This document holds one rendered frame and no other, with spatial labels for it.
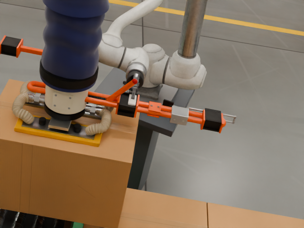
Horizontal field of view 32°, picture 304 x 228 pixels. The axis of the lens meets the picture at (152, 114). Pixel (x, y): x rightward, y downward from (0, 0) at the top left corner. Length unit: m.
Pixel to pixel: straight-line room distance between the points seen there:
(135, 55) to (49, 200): 0.73
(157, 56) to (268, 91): 2.18
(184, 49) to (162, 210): 0.84
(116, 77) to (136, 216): 0.91
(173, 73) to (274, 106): 2.01
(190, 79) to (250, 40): 2.86
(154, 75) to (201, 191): 1.07
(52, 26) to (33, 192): 0.73
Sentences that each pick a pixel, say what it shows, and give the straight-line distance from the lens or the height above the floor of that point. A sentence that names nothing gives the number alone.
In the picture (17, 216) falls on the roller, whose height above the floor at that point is 0.55.
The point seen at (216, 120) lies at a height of 1.23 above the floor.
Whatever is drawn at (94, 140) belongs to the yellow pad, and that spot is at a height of 1.09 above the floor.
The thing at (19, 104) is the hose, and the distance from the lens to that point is 2.13.
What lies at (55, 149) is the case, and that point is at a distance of 2.06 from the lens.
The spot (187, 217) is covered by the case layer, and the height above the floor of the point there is 0.54.
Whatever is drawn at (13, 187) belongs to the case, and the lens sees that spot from 2.26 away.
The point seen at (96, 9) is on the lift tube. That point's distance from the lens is 1.84.
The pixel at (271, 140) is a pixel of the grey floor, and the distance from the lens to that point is 4.27.
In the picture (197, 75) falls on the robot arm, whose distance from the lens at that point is 2.81.
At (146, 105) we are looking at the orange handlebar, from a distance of 2.13.
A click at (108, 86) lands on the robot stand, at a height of 0.75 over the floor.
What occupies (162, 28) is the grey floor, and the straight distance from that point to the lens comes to 5.36.
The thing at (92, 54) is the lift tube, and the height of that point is 1.43.
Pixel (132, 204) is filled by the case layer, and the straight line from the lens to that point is 2.63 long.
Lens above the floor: 2.45
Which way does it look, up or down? 36 degrees down
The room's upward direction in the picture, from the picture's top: 14 degrees clockwise
